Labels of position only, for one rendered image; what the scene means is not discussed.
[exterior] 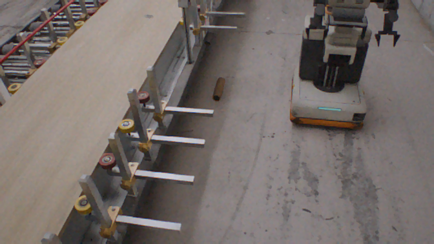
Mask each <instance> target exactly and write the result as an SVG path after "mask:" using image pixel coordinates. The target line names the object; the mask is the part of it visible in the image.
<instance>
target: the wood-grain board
mask: <svg viewBox="0 0 434 244"><path fill-rule="evenodd" d="M148 14H149V15H151V14H152V15H153V16H154V17H152V19H147V18H145V17H144V15H148ZM181 18H183V17H182V11H181V8H178V0H108V1H107V2H106V3H105V4H104V5H103V6H102V7H101V8H100V9H99V10H98V11H97V12H96V13H95V14H94V15H93V16H92V17H91V18H90V19H89V20H88V21H87V22H86V23H85V24H84V25H83V26H81V27H80V28H79V29H78V30H77V31H76V32H75V34H74V35H72V36H71V37H70V38H69V39H68V40H67V41H66V42H65V43H64V44H63V45H62V46H61V48H60V49H59V50H57V51H56V52H55V53H54V54H53V55H52V56H51V57H50V58H49V59H48V61H47V62H46V63H45V64H44V65H42V66H41V67H40V68H39V69H38V70H37V71H36V72H35V74H34V75H33V76H32V77H31V78H30V79H28V80H27V81H26V82H25V83H24V84H23V85H22V86H21V87H20V88H19V90H18V91H17V92H16V93H15V94H13V96H12V97H11V98H10V99H9V100H8V101H7V102H6V103H5V104H4V105H3V106H2V107H1V108H0V244H42V242H40V240H41V239H42V238H43V236H44V235H45V232H53V233H56V235H57V236H58V237H59V238H60V239H61V236H62V235H63V233H64V231H65V229H66V227H67V226H68V224H69V222H70V220H71V217H72V216H73V214H74V213H75V211H76V208H75V202H76V200H77V199H78V198H80V197H81V196H84V194H85V193H84V192H83V190H82V188H81V187H80V185H79V183H78V179H79V178H80V176H81V175H82V174H87V175H90V176H92V179H93V177H94V176H95V174H96V172H97V171H98V168H99V167H100V163H99V159H100V157H101V156H103V155H105V154H106V153H107V152H108V150H109V148H110V144H109V141H108V136H109V135H110V133H118V132H119V123H120V122H121V121H123V120H125V119H126V118H127V116H128V114H129V112H130V110H131V108H130V103H129V99H128V96H127V92H128V90H129V89H130V88H135V89H136V90H137V93H138V92H141V91H142V89H143V87H144V86H145V83H146V81H148V76H147V68H148V66H153V67H155V66H156V64H157V62H158V61H159V60H160V57H161V56H162V54H163V52H164V50H165V48H166V46H167V45H168V44H169V42H170V40H171V39H172V36H173V35H174V33H175V31H176V29H178V27H179V25H180V19H181Z"/></svg>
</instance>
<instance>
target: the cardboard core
mask: <svg viewBox="0 0 434 244"><path fill-rule="evenodd" d="M224 84H225V79H224V78H222V77H220V78H218V80H217V84H216V88H215V91H214V94H213V97H212V98H213V100H214V101H219V100H220V98H221V94H222V92H223V88H224Z"/></svg>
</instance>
